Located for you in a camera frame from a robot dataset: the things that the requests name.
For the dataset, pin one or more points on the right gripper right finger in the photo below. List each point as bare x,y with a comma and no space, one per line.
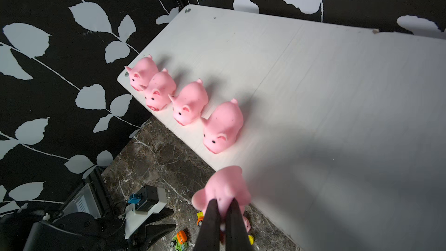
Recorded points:
236,237

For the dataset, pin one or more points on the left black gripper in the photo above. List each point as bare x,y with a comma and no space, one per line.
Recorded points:
83,232

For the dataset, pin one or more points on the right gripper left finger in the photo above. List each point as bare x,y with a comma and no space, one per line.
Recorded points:
208,238

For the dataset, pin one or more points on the orange green dump truck toy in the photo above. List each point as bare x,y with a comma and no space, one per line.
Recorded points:
251,239

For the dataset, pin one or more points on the yellow orange dump truck toy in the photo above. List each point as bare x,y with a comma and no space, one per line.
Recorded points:
200,218

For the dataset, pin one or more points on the green cement mixer truck toy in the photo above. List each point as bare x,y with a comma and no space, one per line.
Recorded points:
180,241

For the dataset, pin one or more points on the white two-tier shelf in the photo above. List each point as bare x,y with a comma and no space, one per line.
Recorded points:
344,141

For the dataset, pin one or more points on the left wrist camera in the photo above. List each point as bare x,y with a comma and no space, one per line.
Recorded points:
153,200

